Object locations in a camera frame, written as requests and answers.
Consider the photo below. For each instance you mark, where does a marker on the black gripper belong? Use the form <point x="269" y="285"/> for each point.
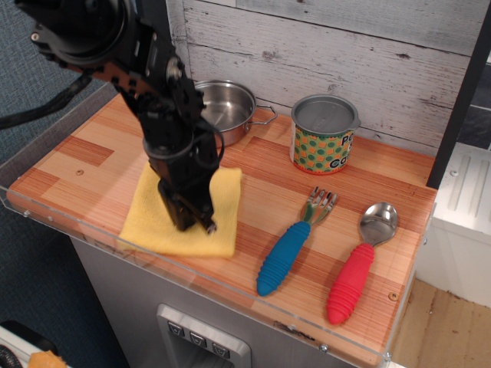
<point x="185" y="172"/>

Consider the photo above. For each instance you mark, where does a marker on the yellow towel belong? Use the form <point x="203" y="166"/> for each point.
<point x="148" y="224"/>

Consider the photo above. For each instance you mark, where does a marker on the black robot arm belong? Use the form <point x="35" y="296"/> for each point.
<point x="130" y="47"/>

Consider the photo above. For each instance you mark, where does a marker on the small steel pot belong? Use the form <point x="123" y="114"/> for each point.
<point x="229" y="108"/>

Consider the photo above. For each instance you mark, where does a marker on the grey toy fridge dispenser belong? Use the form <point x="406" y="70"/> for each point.
<point x="189" y="342"/>

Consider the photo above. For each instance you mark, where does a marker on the green dotted toy can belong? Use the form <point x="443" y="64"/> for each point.
<point x="323" y="129"/>

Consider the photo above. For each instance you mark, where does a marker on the clear acrylic table guard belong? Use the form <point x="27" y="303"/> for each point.
<point x="131" y="283"/>

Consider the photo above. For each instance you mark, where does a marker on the orange object at corner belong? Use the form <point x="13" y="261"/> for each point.
<point x="46" y="359"/>

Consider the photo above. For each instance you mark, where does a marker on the white toy sink cabinet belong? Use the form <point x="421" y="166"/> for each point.
<point x="455" y="254"/>

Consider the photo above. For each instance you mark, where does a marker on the blue handled fork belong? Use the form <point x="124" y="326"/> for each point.
<point x="278" y="263"/>

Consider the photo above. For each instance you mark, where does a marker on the red handled spoon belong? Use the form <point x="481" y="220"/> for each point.
<point x="378" y="225"/>

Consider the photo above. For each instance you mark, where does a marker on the black vertical post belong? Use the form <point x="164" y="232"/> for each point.
<point x="464" y="98"/>

